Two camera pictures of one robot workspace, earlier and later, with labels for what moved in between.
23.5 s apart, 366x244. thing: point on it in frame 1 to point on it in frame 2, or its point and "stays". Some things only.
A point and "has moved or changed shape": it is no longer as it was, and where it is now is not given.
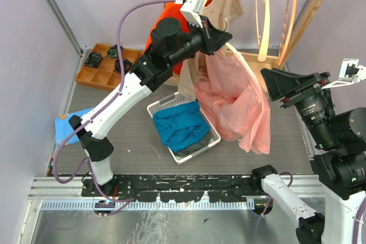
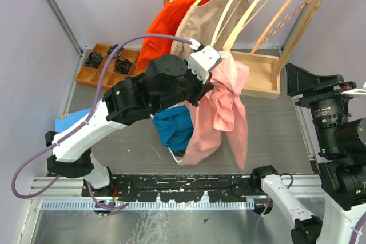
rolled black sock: [126, 65] stays
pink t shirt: [234, 101] has moved or changed shape
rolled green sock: [112, 51] stays
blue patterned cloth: [63, 127] stays
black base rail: [174, 188] stays
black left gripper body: [206, 35] to [196, 90]
